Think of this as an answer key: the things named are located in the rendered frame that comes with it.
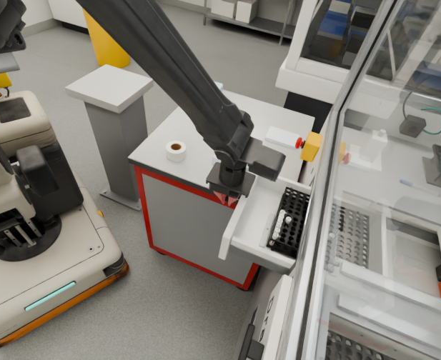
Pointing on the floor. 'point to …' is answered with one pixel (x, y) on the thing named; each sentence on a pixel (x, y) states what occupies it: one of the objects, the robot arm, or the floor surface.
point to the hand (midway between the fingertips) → (226, 201)
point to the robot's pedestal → (116, 125)
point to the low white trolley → (196, 159)
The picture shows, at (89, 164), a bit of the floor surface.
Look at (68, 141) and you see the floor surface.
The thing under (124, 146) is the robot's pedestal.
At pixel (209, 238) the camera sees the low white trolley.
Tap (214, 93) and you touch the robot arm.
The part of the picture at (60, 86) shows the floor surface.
